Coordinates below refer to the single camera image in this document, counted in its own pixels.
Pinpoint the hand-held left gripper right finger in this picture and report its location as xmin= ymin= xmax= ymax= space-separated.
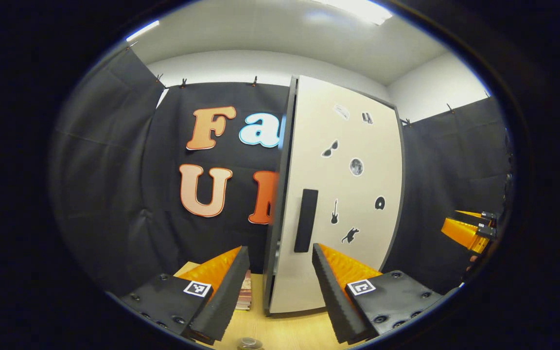
xmin=312 ymin=243 xmax=443 ymax=345

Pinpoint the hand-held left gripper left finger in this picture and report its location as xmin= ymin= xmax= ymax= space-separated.
xmin=119 ymin=245 xmax=250 ymax=346

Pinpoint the black door handle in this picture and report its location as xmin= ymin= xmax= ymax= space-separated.
xmin=294 ymin=189 xmax=319 ymax=253

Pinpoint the grey cabinet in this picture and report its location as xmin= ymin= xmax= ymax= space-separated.
xmin=262 ymin=75 xmax=406 ymax=316

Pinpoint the white cabinet door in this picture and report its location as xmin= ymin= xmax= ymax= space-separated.
xmin=268 ymin=75 xmax=403 ymax=314

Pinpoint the stack of brown books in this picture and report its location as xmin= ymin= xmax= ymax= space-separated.
xmin=235 ymin=270 xmax=252 ymax=312

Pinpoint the black backdrop cloth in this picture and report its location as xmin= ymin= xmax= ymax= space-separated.
xmin=49 ymin=46 xmax=514 ymax=297

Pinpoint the small ceiling light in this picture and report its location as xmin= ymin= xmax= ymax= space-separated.
xmin=125 ymin=20 xmax=160 ymax=42

